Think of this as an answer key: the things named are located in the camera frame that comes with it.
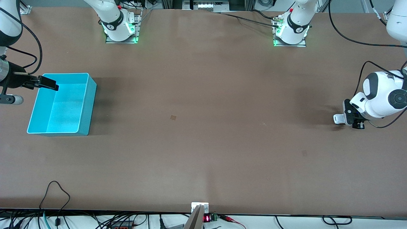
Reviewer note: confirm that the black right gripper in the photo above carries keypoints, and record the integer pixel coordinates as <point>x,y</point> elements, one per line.
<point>16,78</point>

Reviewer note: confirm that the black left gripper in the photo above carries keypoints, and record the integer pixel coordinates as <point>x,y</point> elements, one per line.
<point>360,125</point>

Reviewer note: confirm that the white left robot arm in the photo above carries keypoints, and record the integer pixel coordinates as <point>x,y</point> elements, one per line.
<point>381,101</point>

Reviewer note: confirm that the cyan plastic bin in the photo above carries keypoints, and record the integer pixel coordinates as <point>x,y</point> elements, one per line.
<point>66,108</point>

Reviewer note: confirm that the orange connector block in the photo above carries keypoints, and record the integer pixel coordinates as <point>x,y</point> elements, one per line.
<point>122,226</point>

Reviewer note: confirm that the red clip lead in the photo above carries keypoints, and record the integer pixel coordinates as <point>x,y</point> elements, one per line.
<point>227,218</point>

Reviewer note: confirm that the metal equipment box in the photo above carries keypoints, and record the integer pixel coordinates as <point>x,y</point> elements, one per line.
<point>206,5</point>

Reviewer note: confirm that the red digit display module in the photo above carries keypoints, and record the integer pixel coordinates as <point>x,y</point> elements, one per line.
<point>207,218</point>

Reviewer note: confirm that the grey metal bar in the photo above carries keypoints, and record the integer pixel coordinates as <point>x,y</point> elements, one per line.
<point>195,221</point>

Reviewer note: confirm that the aluminium frame profile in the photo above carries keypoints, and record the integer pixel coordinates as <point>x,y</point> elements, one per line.
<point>25,9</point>
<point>387,16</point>

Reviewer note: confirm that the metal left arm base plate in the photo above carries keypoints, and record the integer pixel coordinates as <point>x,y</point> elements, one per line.
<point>302,45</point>

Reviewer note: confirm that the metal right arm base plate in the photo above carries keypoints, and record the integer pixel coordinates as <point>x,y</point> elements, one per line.
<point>122,42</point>

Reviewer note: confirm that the white metal bracket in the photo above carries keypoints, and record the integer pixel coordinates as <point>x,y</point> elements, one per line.
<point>194,205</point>

